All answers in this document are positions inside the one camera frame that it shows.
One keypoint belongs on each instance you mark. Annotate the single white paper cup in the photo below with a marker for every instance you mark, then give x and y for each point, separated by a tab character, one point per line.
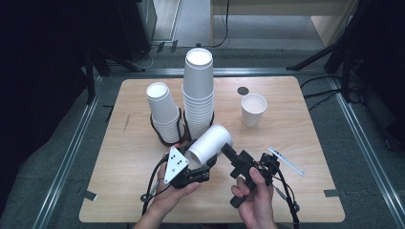
210	143
253	111

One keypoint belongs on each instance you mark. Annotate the black double cup holder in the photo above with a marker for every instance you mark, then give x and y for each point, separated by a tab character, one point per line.
152	125

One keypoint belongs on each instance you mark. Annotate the black tripod stand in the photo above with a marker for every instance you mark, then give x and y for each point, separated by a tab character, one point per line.
90	79
345	73

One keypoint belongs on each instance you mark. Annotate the grey tape piece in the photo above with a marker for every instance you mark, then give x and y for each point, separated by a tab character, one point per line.
88	194
331	193

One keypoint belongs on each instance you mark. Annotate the dark cabinet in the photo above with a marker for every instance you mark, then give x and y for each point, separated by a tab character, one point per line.
133	28

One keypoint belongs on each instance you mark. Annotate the black floor bracket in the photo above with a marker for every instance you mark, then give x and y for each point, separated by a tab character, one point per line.
160	47
174	46

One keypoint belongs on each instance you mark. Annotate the person's right hand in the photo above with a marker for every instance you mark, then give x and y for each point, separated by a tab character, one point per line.
259	206

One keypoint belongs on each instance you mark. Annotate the short stack of paper cups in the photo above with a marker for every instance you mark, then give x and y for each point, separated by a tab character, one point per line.
162	108

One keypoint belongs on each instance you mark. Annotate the black round table grommet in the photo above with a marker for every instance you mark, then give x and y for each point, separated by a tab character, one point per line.
242	90

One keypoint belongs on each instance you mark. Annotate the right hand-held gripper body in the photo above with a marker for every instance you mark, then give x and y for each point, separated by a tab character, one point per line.
243	163

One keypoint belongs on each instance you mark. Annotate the person's left hand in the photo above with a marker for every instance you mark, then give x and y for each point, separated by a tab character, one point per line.
172	197

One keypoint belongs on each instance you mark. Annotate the tall stack of paper cups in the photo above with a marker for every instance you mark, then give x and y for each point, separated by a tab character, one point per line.
198	86

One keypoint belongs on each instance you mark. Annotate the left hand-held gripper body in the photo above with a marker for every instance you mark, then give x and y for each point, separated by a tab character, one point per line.
175	163

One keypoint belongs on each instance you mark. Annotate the aluminium frame rail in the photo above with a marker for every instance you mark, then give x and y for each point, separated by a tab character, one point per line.
254	71
68	159
366	149

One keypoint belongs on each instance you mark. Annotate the light wooden furniture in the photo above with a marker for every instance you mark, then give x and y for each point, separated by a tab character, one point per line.
324	28

